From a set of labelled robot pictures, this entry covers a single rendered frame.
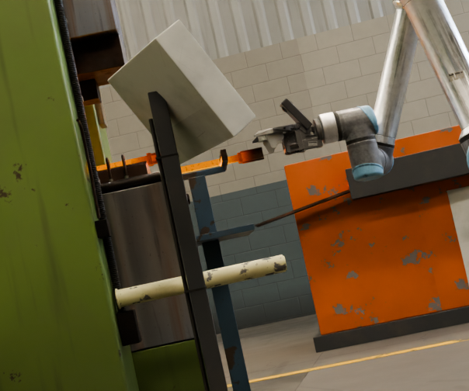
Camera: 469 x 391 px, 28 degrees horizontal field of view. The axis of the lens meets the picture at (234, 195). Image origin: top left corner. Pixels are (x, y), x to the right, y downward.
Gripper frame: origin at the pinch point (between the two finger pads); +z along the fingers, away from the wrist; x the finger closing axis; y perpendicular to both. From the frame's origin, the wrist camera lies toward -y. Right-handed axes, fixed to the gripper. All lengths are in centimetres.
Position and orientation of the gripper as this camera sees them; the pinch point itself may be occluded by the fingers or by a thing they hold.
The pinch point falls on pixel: (253, 136)
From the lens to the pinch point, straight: 283.2
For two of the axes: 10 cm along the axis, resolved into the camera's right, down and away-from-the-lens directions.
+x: -0.2, 0.8, 10.0
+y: 2.1, 9.7, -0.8
